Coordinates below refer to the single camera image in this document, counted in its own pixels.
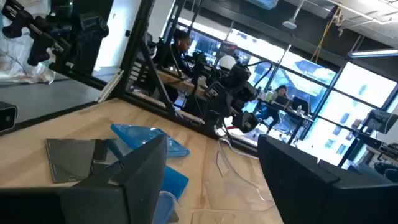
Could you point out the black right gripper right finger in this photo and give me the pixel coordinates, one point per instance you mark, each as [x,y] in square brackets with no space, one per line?
[311,199]

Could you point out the wooden office desk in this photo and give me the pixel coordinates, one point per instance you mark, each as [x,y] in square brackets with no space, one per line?
[180,82]

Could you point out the long ceiling light strip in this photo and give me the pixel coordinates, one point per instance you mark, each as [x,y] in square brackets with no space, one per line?
[373,53]

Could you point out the black aluminium frame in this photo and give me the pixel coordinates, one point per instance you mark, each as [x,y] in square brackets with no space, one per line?
[136,46]

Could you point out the silver frame bracket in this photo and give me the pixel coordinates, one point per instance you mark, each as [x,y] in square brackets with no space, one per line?
[109,87]

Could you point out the black laptop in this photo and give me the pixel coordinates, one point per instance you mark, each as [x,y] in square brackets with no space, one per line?
[281,101]

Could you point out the black table-level camera box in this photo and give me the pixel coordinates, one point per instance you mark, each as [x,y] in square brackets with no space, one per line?
[7,116]

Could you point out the person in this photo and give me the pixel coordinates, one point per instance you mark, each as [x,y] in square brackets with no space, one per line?
[175,53]
[275,105]

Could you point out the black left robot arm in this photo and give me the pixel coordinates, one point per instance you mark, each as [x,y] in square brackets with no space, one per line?
[227,93]

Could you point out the white ceiling lamp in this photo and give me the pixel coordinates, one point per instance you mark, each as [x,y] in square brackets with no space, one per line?
[289,24]

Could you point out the large translucent blue jewel case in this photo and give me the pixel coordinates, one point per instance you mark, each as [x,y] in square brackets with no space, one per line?
[146,137]

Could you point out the clear plastic bag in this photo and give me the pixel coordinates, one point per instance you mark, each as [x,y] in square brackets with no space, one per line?
[239,183]

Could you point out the black office chair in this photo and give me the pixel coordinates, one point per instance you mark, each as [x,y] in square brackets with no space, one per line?
[301,105]

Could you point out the pale blue jewel case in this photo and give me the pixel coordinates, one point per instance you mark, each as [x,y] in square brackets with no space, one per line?
[164,208]

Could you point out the clear plastic sheet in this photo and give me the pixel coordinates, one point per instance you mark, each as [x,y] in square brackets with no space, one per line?
[15,59]

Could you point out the white round dome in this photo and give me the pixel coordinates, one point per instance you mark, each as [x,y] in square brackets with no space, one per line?
[227,62]

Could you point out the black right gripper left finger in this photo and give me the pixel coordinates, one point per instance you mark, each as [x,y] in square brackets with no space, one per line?
[136,186]

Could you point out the black monitor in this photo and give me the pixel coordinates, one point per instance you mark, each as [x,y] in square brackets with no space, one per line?
[379,121]

